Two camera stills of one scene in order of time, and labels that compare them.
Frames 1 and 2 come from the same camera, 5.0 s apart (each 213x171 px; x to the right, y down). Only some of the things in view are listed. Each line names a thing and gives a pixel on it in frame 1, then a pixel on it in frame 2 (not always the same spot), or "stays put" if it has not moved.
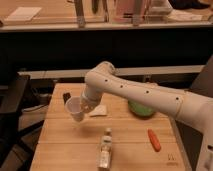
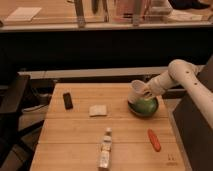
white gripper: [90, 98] -> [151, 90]
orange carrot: [154, 140] stays put
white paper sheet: [24, 13] stays put
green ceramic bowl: [139, 109] stays put
